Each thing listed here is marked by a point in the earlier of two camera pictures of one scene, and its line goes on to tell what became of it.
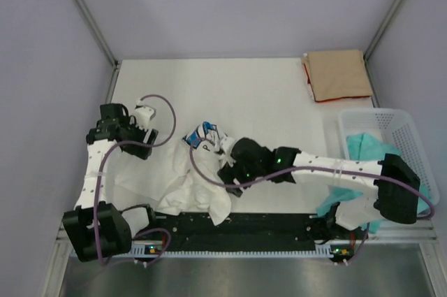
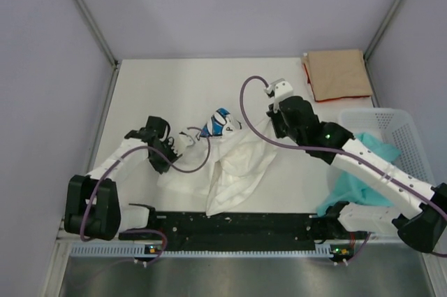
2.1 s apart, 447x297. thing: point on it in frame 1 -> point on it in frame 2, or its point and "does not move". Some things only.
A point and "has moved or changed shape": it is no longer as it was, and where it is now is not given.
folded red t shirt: (328, 99) does not move
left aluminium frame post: (87, 12) does not move
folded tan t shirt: (338, 74) does not move
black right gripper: (229, 174) -> (274, 117)
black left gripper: (139, 151) -> (170, 145)
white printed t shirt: (182, 175) has moved or changed shape
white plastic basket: (396, 128) does not move
